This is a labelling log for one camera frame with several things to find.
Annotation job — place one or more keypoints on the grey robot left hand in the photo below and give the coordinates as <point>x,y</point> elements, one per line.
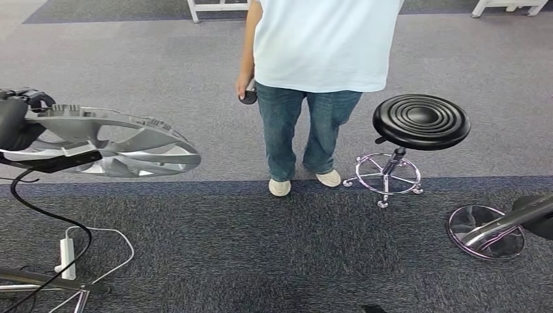
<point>15,125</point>

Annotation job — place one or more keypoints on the black round remote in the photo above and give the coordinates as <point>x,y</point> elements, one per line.
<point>249,97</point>

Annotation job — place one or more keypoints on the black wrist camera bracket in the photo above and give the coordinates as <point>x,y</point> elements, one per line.
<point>52,164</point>

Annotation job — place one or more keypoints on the black round stool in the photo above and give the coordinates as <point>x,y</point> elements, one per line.
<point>421,121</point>

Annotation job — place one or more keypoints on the person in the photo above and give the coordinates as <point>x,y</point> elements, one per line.
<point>324,43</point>

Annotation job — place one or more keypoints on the silver plastic hubcap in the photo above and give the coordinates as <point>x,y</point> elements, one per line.
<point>151,142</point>

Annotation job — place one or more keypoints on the chrome barrier stanchion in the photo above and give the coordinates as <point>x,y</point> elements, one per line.
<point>484,235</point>

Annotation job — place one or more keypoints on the white table frame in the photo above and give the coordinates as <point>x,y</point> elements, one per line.
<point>477,11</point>
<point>216,6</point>

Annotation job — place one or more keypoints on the person's right hand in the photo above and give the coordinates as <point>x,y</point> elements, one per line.
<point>245,84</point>

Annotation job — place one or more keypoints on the steel workbench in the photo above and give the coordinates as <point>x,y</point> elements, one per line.
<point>43,279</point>

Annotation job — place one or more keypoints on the person's right forearm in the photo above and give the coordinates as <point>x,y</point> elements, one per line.
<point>248,52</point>

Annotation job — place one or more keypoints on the white power strip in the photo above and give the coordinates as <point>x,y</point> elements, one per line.
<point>67,259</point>

